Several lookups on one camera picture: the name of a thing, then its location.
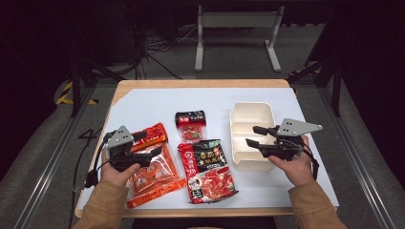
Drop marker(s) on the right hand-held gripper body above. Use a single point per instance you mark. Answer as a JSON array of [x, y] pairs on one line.
[[286, 148]]

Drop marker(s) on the person's left hand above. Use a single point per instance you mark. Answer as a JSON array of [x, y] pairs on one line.
[[114, 176]]

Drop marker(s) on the person's right hand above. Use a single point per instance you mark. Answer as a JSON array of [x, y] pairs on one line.
[[296, 170]]

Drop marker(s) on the large red black packet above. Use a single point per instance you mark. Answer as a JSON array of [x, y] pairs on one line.
[[208, 173]]

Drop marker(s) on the small black red packet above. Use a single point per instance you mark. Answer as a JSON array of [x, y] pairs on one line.
[[191, 127]]

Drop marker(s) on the white table mat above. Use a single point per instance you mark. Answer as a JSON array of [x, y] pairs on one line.
[[159, 103]]

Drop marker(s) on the white metal stand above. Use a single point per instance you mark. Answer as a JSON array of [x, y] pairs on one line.
[[238, 19]]

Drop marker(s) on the black metal stand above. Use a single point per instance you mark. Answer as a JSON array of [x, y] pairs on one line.
[[75, 82], [336, 82]]

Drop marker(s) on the orange hotpot seasoning packet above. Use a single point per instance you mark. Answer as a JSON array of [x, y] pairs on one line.
[[159, 170]]

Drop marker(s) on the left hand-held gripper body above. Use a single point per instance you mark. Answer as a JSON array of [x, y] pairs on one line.
[[119, 138]]

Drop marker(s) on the white divided container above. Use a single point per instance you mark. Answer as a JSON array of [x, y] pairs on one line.
[[251, 115]]

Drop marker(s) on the aluminium floor rail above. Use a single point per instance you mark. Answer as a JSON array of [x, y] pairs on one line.
[[359, 165], [47, 178]]

